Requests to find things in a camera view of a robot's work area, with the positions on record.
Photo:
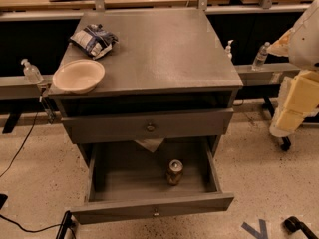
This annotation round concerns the grey drawer cabinet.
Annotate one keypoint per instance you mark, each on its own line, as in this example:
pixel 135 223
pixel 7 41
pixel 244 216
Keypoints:
pixel 165 60

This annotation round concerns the orange soda can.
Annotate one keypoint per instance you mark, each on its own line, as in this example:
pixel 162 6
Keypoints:
pixel 174 172

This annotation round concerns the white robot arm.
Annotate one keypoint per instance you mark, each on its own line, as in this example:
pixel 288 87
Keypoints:
pixel 305 43

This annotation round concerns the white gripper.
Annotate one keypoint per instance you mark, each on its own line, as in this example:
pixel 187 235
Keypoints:
pixel 305 44

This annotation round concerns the black table leg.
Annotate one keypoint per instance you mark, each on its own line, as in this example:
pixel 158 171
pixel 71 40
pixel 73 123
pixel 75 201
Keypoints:
pixel 276 128

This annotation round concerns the blue white chip bag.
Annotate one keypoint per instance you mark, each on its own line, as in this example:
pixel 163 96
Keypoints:
pixel 94 41

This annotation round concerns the white paper bowl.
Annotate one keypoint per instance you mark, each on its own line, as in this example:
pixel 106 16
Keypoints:
pixel 79 76

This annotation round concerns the left clear sanitizer bottle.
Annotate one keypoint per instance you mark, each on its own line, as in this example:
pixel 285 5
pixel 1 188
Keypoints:
pixel 31 72

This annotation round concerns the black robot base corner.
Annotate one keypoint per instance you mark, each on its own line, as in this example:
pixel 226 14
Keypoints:
pixel 3 199

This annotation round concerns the black caster wheel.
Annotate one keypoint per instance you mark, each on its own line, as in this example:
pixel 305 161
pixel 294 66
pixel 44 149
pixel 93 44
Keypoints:
pixel 293 224

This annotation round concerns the clear water bottle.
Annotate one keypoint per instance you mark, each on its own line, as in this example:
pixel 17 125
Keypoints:
pixel 260 57

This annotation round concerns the small white pump bottle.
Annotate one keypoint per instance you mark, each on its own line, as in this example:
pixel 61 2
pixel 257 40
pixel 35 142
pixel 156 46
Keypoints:
pixel 228 49

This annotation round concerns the grey top drawer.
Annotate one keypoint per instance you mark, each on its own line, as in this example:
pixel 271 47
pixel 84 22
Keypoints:
pixel 140 126

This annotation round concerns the white paper napkin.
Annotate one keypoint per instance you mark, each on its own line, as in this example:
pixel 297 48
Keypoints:
pixel 150 144

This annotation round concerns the grey open middle drawer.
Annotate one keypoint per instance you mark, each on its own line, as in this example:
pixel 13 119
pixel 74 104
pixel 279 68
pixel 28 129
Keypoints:
pixel 128 182

